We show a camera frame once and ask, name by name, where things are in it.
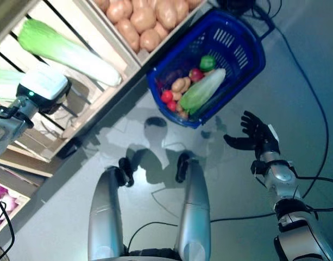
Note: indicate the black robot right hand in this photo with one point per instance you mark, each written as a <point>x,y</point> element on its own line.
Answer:
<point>261,138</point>

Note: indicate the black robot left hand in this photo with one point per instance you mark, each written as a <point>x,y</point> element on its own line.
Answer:
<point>60,100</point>

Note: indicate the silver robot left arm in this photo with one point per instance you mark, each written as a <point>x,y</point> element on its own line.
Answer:
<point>11,127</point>

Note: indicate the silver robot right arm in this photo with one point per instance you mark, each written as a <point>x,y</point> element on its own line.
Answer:
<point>280,176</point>

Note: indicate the blue plastic shopping basket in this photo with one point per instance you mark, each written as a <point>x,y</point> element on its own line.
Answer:
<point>237,84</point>

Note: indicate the wooden crate with white slats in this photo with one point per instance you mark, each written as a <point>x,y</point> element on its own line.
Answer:
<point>106,108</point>

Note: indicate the black shelf foot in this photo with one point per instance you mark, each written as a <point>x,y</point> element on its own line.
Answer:
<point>68,149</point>

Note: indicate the small brown potato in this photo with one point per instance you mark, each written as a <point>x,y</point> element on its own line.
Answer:
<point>177,96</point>
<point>182,112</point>

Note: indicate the black robot right foot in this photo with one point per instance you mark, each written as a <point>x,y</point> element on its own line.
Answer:
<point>182,167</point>

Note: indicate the black robot foot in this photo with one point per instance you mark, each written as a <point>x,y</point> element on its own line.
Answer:
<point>126,171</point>
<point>182,167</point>

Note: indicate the reddish apple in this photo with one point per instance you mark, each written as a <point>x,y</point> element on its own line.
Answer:
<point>196,74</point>

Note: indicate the bright green bell pepper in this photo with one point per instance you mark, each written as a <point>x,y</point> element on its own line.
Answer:
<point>208,63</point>

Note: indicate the wooden potato crate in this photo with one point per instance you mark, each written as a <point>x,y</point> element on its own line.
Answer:
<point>143,59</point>

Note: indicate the red tomato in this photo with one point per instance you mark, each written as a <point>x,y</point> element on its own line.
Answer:
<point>172,105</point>
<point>166,96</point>

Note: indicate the silver robot right leg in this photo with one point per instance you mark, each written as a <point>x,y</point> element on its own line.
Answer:
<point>193,206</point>

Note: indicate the silver robot leg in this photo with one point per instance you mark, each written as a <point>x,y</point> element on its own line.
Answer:
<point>103,212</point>
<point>193,206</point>

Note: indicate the black robot left foot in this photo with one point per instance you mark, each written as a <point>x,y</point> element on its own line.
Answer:
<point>126,171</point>

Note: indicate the wooden onion crate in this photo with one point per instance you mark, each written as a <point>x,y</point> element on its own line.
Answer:
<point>22,201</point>

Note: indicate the dark purple eggplant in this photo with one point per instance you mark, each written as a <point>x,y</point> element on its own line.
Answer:
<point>173,75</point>

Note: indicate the silver robot left leg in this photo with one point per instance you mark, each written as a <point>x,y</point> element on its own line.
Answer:
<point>103,212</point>

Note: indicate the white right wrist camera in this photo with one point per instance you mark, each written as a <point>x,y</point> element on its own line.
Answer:
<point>273,133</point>

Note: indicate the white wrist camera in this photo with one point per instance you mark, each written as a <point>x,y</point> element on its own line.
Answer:
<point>44,81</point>
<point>273,133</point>

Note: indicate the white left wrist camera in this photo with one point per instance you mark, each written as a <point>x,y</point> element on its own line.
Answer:
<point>44,81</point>

